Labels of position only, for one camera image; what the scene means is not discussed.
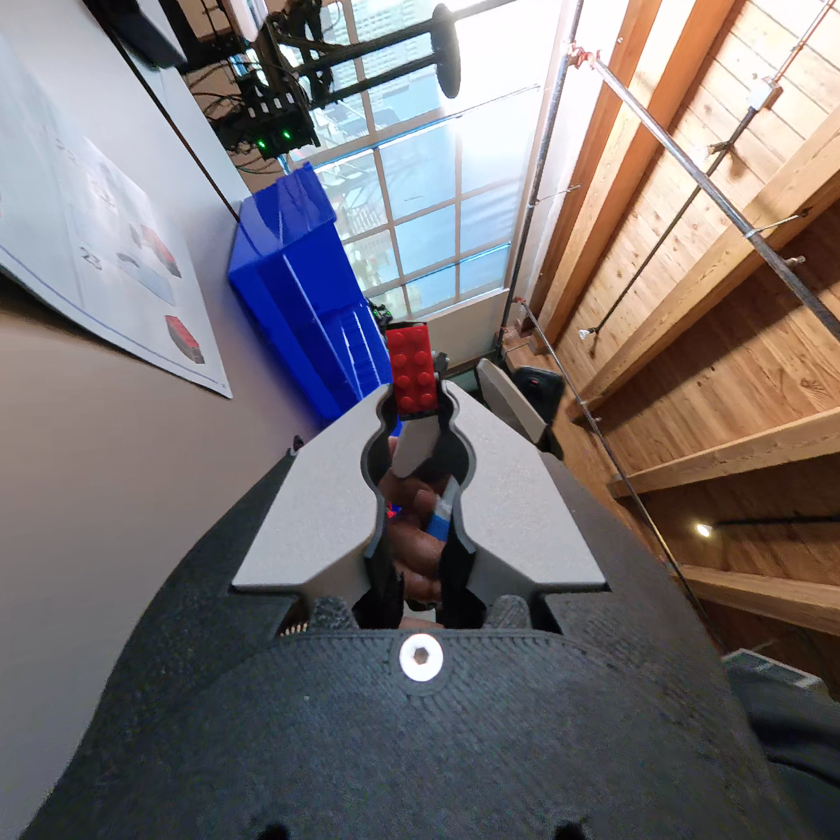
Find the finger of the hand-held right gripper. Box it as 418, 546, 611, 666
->
475, 358, 565, 460
392, 415, 442, 480

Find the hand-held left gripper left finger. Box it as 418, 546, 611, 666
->
231, 384, 404, 629

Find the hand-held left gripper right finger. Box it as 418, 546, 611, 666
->
436, 381, 609, 626

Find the red grey brick model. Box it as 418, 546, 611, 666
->
382, 322, 452, 421

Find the blue plastic bin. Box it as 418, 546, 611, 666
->
322, 303, 396, 422
227, 163, 368, 403

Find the person's right hand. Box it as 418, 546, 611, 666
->
377, 436, 462, 611

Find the large paned window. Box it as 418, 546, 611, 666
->
289, 0, 567, 317

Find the threaded metal rod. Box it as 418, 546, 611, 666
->
571, 49, 840, 342

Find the white vent grille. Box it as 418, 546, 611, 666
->
721, 648, 829, 690

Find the person's black jacket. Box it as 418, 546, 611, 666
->
727, 663, 840, 840

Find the brick instruction booklet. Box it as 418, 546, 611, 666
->
0, 33, 234, 400

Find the black monitor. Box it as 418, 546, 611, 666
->
85, 0, 193, 71

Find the equipment rack with cables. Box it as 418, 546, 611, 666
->
213, 36, 324, 160

